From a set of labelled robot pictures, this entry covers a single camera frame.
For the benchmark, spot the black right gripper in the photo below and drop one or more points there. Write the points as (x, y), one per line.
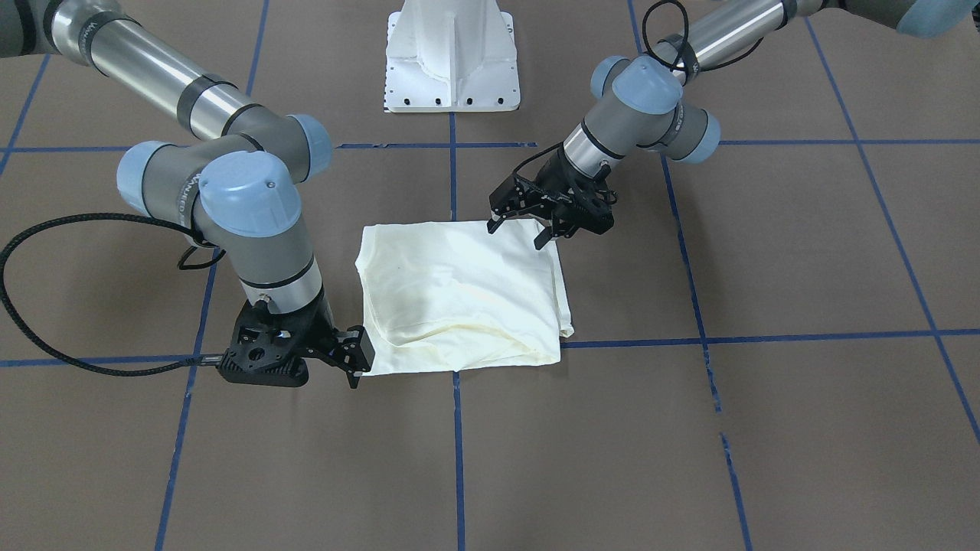
(320, 335)

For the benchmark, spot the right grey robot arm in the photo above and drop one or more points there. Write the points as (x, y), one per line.
(234, 191)

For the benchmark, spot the cream long-sleeve cat shirt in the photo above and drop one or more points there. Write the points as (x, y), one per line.
(449, 296)

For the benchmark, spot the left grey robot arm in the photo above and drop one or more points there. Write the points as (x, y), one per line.
(640, 105)

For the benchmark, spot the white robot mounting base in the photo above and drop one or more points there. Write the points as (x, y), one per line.
(451, 56)

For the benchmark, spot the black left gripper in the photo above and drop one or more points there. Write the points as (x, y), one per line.
(549, 184)

